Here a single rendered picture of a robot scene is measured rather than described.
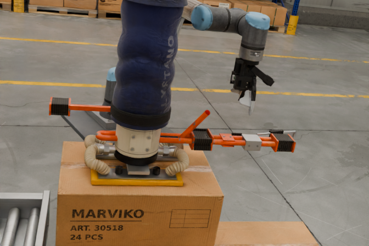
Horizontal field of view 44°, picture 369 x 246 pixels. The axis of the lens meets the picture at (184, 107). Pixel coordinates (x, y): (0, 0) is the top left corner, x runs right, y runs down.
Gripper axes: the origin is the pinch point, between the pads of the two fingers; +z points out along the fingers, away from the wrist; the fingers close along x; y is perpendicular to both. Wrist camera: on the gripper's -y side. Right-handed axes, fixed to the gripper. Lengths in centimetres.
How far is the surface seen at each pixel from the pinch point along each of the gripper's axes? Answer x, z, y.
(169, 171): 12.1, 22.6, 29.6
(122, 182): 16, 26, 47
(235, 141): 2.9, 13.3, 2.4
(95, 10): -710, 106, 50
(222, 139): 2.5, 12.9, 7.9
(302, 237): -6, 67, -44
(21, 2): -693, 102, 178
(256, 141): 3.2, 12.8, -6.0
